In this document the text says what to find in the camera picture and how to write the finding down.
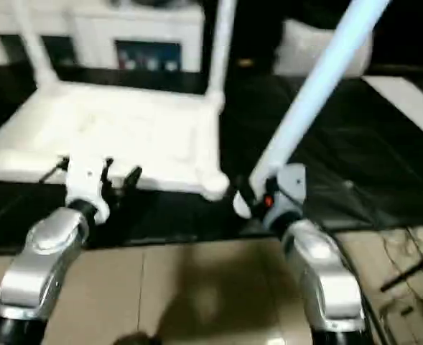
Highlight white plastic table top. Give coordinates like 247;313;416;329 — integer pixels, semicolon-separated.
0;80;232;202

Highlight black table mat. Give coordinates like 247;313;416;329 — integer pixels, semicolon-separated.
0;61;423;256

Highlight chrome metal frame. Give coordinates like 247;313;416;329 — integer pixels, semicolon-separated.
378;296;423;342

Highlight white flat board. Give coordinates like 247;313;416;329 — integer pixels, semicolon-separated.
361;75;423;146

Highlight thin floor cables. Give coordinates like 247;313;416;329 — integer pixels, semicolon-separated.
384;226;423;288

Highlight black cabinet with yellow label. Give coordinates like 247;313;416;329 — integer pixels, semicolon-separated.
229;0;298;76

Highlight white plastic table leg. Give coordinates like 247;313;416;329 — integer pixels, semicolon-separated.
233;0;391;219
205;0;238;100
14;0;58;90

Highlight black stand bar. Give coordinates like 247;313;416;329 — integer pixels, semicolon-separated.
380;250;423;293

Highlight grey cushion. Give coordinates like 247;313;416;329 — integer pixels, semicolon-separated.
274;17;374;78

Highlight white glass-door cabinet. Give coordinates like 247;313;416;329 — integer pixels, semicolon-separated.
0;0;206;74

